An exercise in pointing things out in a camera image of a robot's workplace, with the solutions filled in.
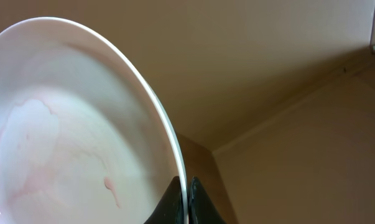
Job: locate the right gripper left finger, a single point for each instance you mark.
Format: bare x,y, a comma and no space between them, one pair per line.
169,210

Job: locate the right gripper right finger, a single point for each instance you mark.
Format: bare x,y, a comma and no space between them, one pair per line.
201,210

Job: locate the white plate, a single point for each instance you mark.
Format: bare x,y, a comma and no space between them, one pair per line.
83,137

